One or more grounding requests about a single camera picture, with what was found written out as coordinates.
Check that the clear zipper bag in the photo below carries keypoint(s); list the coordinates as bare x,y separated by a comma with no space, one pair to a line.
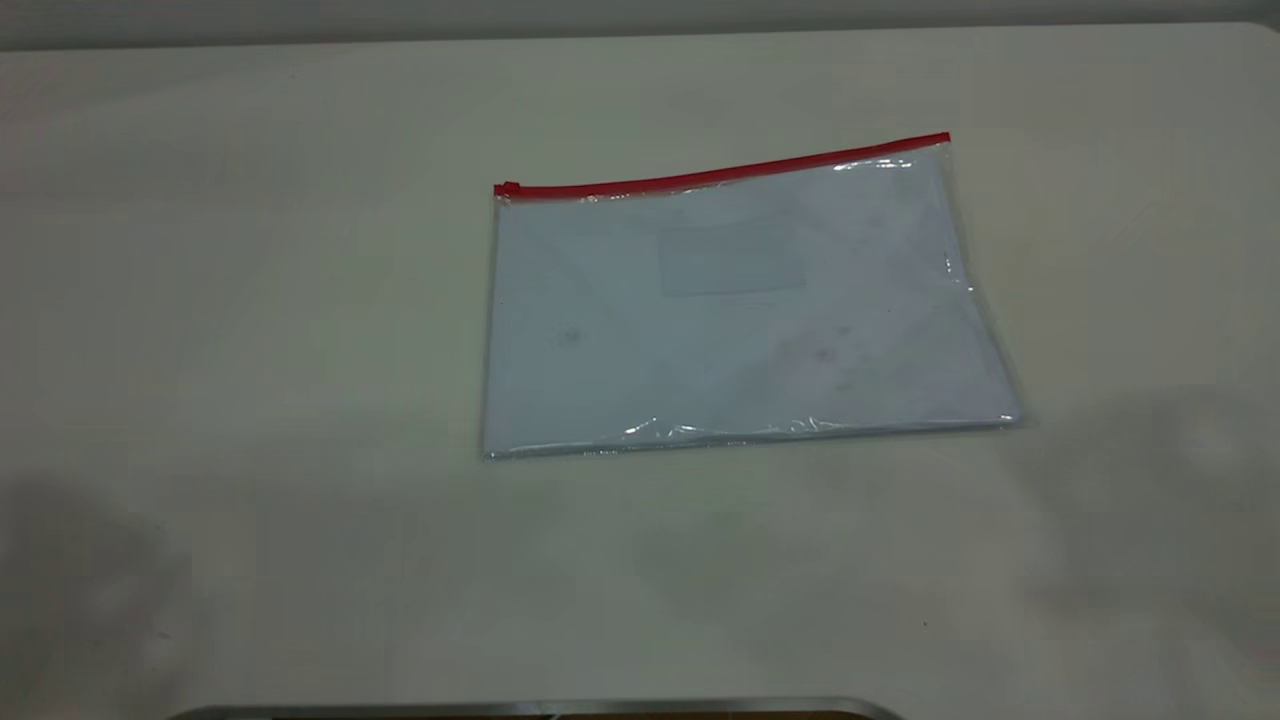
740,320

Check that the silver metal edge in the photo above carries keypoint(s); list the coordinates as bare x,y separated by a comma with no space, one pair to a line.
500,709

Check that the red zipper slider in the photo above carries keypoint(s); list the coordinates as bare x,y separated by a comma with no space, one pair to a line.
507,188

